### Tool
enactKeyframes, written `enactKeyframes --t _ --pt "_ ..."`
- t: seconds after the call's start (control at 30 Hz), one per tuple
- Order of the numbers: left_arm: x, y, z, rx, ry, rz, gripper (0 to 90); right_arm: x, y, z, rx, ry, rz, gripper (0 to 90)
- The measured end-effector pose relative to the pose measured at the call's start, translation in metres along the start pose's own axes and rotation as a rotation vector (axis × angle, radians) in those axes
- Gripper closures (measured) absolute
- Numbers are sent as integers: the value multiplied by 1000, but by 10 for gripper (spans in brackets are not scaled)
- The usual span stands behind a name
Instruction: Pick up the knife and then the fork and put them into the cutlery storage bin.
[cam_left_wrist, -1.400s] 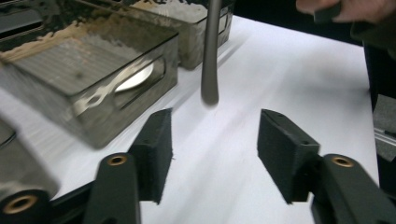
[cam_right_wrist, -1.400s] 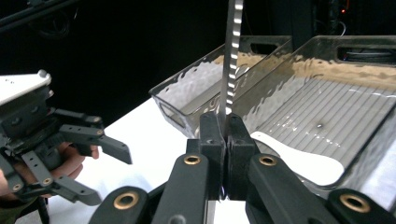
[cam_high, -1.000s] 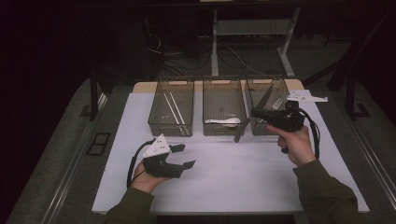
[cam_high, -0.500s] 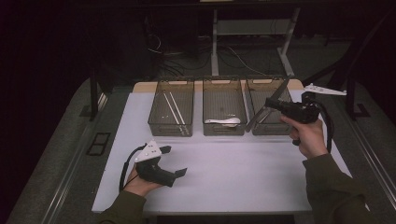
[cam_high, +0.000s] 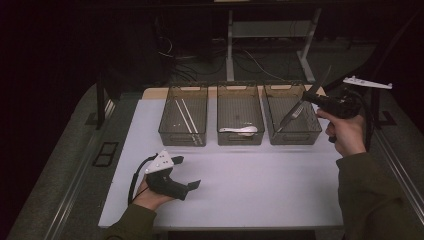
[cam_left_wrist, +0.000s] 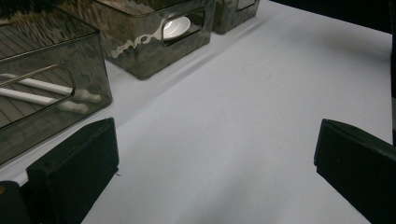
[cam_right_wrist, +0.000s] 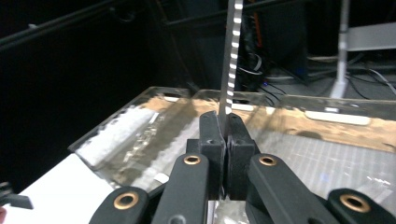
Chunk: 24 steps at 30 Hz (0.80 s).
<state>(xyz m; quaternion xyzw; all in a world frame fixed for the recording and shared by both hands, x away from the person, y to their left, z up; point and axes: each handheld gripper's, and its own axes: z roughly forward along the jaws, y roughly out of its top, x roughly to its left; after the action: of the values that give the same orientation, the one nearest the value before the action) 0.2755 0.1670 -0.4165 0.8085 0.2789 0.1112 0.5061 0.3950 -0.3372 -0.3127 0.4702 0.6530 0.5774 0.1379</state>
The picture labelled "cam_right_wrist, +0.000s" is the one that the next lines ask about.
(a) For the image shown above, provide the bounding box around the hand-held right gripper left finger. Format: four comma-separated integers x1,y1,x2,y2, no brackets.
186,110,226,200

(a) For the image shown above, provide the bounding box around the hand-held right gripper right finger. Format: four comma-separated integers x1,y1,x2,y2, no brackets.
226,112,260,200

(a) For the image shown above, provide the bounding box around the metal serrated knife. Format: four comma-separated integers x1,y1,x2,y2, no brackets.
218,0,245,125

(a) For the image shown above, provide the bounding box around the transparent brown plastic bin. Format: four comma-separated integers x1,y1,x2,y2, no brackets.
248,93,396,218
67,86,200,190
191,89,284,138

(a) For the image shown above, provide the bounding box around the white table mat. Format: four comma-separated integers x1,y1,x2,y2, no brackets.
0,152,116,224

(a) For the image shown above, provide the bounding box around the black metal stand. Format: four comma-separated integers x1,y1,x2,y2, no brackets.
0,0,117,52

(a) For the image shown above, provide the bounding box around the tangle of black cables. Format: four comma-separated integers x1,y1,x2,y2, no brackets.
239,52,334,101

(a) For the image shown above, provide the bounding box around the white metal table frame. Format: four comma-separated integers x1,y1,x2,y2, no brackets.
329,0,396,100

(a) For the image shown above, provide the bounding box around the white floor cable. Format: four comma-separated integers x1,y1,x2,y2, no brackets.
368,68,396,91

